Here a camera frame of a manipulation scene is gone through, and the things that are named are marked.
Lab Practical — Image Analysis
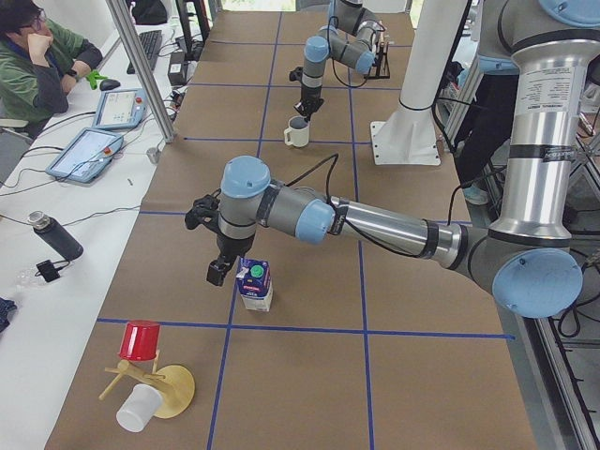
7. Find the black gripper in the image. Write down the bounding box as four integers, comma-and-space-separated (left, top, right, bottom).
206, 232, 255, 286
294, 91, 324, 122

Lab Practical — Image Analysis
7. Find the white mug grey inside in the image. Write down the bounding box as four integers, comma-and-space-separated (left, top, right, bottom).
284, 115, 310, 148

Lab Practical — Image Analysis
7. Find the blue white milk carton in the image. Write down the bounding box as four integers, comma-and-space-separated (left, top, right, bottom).
235, 258, 273, 312

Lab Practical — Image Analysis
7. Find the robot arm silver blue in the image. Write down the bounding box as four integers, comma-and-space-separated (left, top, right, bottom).
289, 1, 390, 121
202, 1, 599, 318

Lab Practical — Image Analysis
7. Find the red cup on stand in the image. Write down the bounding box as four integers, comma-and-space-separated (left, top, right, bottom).
118, 320, 160, 361

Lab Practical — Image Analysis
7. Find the white cup on stand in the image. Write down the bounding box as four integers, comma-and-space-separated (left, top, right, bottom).
115, 383, 163, 432

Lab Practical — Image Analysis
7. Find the wooden mug tree stand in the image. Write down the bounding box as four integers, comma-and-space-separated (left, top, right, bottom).
98, 351, 196, 419

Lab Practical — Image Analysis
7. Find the black power adapter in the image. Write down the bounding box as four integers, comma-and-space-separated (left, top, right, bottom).
168, 51, 188, 86

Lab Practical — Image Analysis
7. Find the black keyboard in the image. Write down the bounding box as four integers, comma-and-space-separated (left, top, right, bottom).
138, 30, 162, 72

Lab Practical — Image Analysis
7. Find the black binder clip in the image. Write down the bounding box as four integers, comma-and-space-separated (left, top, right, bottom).
35, 260, 71, 283

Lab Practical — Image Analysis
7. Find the lower teach pendant tablet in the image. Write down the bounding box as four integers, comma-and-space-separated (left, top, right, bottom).
45, 127, 124, 184

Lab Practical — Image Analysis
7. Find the teach pendant tablet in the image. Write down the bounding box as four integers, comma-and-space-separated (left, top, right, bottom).
92, 88, 147, 130
45, 127, 124, 184

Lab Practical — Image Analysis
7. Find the black water bottle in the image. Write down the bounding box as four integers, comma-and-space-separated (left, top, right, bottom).
27, 211, 83, 262

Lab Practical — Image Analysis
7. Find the upper teach pendant tablet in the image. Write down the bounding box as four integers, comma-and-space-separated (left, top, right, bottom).
92, 88, 147, 130

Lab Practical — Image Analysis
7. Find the black computer mouse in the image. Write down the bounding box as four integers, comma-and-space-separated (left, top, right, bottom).
99, 79, 121, 92

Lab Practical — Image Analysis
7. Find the person in green shirt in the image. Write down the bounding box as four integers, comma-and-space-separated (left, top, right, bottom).
1, 1, 103, 137

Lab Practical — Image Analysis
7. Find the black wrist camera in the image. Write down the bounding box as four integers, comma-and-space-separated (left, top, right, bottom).
289, 67, 303, 83
185, 188, 221, 233

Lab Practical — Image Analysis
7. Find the black wire mug rack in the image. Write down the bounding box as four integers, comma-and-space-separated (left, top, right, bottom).
364, 31, 391, 80

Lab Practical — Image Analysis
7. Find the white camera pillar base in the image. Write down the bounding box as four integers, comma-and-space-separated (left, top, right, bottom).
370, 0, 471, 166

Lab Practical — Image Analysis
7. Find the aluminium frame post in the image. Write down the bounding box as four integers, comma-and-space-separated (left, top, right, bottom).
106, 0, 175, 143

